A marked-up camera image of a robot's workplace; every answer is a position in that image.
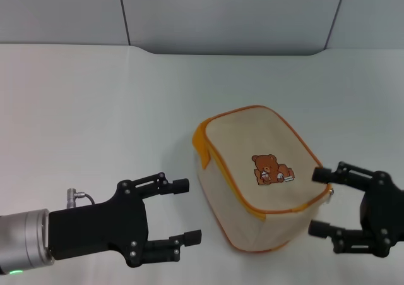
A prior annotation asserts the beige orange-trimmed bear food bag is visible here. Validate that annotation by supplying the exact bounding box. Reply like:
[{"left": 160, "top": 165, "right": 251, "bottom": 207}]
[{"left": 191, "top": 104, "right": 335, "bottom": 253}]

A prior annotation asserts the silver connector with grey cable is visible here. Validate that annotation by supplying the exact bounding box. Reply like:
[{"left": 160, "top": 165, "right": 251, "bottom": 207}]
[{"left": 65, "top": 187, "right": 97, "bottom": 210}]

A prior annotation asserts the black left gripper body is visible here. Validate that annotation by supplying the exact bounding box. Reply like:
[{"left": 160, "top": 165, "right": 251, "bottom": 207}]
[{"left": 48, "top": 179, "right": 151, "bottom": 269}]

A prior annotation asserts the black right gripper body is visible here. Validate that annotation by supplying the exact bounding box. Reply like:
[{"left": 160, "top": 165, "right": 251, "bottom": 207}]
[{"left": 359, "top": 171, "right": 404, "bottom": 258}]

